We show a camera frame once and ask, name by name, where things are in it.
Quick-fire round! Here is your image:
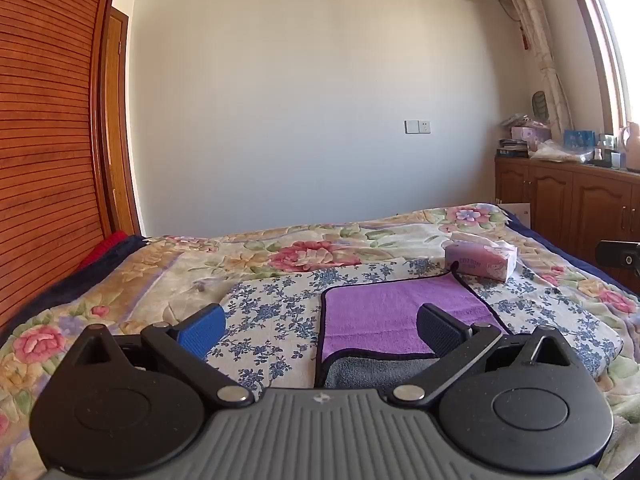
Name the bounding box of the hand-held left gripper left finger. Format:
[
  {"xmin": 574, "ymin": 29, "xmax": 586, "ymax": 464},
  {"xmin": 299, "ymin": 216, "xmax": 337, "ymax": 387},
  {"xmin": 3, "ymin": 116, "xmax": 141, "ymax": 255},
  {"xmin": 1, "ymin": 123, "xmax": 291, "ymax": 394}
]
[{"xmin": 75, "ymin": 303, "xmax": 255, "ymax": 407}]

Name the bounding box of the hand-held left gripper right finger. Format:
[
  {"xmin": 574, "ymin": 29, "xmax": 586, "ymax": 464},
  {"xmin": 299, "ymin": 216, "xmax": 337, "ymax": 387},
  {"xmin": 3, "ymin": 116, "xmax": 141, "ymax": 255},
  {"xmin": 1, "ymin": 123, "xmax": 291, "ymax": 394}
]
[{"xmin": 391, "ymin": 303, "xmax": 572, "ymax": 405}]

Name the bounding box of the purple towel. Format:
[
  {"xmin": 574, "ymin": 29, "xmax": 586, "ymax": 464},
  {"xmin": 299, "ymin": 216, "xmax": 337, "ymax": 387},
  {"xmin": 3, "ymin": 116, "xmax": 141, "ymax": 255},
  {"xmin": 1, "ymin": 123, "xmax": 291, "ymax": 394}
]
[{"xmin": 316, "ymin": 269, "xmax": 512, "ymax": 364}]

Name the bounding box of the grey towel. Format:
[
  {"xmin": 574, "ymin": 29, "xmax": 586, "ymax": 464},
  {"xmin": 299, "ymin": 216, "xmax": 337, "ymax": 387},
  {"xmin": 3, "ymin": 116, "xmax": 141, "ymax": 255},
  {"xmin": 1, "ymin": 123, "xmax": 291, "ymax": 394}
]
[{"xmin": 323, "ymin": 354, "xmax": 442, "ymax": 389}]

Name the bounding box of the blue floral white mat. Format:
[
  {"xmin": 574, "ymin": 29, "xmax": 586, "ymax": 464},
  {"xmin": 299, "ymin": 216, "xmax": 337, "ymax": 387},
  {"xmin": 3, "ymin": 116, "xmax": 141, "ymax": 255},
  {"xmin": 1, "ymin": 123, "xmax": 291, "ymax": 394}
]
[{"xmin": 204, "ymin": 259, "xmax": 624, "ymax": 395}]

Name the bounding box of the floral bed blanket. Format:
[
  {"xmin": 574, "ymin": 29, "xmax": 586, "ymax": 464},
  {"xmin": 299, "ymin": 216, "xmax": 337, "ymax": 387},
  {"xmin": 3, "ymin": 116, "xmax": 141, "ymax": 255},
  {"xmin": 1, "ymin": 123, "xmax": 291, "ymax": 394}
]
[{"xmin": 0, "ymin": 203, "xmax": 640, "ymax": 480}]

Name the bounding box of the wooden cabinet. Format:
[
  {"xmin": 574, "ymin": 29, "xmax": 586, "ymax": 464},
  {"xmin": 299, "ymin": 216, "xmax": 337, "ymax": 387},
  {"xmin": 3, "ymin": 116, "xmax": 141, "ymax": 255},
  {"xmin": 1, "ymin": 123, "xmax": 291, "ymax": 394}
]
[{"xmin": 494, "ymin": 155, "xmax": 640, "ymax": 283}]

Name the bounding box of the pink tissue box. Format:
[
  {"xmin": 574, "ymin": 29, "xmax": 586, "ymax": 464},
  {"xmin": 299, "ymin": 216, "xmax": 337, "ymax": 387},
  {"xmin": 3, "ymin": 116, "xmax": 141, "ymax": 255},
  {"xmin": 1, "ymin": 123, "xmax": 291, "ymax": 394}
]
[{"xmin": 444, "ymin": 238, "xmax": 519, "ymax": 282}]

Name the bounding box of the white paper bag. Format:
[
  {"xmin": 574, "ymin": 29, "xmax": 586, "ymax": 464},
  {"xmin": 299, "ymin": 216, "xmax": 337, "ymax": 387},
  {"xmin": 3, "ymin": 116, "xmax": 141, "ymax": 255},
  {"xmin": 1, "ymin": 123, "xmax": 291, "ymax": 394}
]
[{"xmin": 501, "ymin": 203, "xmax": 532, "ymax": 227}]

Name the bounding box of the pink thermos jug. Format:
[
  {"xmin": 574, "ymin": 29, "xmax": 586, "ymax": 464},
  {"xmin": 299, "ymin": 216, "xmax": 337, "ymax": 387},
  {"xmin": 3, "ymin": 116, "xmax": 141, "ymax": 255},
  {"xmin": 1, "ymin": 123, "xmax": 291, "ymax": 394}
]
[{"xmin": 620, "ymin": 121, "xmax": 640, "ymax": 171}]

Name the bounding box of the clear plastic bag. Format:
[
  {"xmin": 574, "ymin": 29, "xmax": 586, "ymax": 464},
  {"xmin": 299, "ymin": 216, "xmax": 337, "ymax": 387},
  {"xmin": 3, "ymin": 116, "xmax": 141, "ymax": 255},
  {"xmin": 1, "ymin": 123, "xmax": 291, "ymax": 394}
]
[{"xmin": 529, "ymin": 139, "xmax": 597, "ymax": 164}]

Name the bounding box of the blue box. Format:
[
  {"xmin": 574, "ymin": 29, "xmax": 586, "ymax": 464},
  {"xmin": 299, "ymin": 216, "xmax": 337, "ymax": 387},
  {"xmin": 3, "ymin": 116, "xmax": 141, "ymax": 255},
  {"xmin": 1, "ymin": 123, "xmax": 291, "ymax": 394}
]
[{"xmin": 563, "ymin": 129, "xmax": 597, "ymax": 151}]

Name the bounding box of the red cloth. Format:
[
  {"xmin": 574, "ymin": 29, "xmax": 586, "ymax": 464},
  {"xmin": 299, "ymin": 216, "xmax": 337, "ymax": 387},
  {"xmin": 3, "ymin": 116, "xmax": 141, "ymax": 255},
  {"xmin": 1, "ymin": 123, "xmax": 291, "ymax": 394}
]
[{"xmin": 79, "ymin": 230, "xmax": 131, "ymax": 269}]

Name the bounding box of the pink printed box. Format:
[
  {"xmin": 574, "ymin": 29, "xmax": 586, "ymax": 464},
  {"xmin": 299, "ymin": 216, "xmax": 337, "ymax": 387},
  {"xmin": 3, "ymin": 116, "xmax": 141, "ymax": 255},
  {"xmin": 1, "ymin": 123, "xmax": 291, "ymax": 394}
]
[{"xmin": 510, "ymin": 126, "xmax": 552, "ymax": 143}]

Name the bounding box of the stack of books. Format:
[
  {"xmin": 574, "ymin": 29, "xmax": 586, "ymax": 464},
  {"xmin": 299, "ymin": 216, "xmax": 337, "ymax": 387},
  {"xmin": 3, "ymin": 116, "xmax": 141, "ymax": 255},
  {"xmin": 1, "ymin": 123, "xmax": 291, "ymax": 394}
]
[{"xmin": 497, "ymin": 138, "xmax": 531, "ymax": 159}]

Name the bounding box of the wooden room door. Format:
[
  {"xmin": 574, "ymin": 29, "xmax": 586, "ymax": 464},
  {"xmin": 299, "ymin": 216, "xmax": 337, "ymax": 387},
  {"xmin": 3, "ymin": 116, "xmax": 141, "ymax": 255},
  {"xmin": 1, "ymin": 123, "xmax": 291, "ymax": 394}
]
[{"xmin": 100, "ymin": 5, "xmax": 142, "ymax": 239}]

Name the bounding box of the wooden window frame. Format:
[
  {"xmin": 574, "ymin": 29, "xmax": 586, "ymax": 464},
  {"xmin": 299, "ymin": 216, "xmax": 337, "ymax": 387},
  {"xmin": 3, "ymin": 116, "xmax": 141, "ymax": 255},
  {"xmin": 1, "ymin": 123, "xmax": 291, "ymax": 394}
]
[{"xmin": 562, "ymin": 0, "xmax": 640, "ymax": 136}]

